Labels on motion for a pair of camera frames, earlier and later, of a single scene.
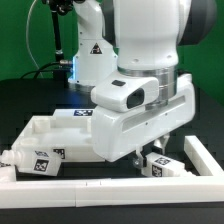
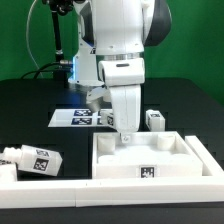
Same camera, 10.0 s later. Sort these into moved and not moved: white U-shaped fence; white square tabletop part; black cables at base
Moved: white square tabletop part
Not moved: black cables at base; white U-shaped fence
